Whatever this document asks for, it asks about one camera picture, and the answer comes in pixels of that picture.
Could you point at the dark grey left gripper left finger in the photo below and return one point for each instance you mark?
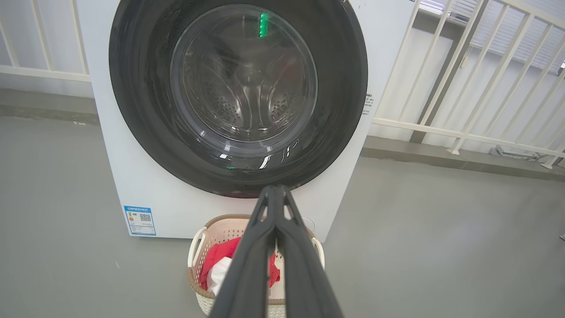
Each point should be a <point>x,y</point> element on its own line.
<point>247,274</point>

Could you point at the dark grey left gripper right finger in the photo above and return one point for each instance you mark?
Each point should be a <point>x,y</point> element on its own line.
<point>304,282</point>

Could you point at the red cloth garment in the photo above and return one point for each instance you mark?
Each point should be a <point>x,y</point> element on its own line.
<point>216,258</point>

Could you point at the black round glass washer door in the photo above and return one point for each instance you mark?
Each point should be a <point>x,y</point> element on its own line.
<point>141,88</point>

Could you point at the cream basket with brown rim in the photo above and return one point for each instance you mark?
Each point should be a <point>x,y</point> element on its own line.
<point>220,225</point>

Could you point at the white front-load washing machine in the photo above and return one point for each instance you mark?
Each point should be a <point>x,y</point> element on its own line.
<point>176,212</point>

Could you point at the blue energy label sticker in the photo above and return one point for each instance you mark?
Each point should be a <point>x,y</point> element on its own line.
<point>140,221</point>

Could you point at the grey metal floor object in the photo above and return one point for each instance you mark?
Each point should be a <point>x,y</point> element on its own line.
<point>514,153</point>

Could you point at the white metal railing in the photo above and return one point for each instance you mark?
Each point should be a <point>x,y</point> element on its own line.
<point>44,73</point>

